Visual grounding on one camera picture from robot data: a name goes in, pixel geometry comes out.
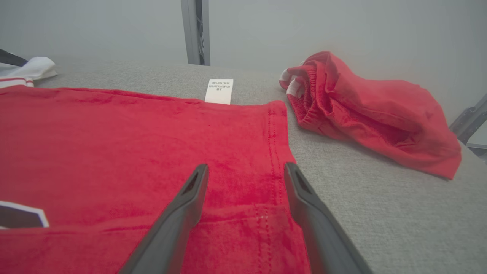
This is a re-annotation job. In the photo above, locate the red shorts white stripe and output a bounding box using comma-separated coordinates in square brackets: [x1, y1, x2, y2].
[279, 51, 463, 180]

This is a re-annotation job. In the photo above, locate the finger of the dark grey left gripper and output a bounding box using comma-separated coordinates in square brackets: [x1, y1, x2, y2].
[0, 49, 29, 66]

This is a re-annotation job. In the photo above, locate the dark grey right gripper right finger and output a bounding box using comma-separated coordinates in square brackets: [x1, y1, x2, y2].
[283, 162, 373, 274]

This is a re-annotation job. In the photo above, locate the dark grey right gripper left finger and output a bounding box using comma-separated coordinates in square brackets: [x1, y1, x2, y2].
[118, 164, 210, 274]

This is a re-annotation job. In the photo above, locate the red shirt striped trim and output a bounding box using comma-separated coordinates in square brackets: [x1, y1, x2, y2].
[0, 56, 312, 274]

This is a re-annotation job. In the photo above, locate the grey metal post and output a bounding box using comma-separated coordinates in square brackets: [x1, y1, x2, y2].
[181, 0, 210, 66]

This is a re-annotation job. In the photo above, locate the grey metal frame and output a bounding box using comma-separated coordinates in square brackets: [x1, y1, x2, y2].
[449, 93, 487, 160]

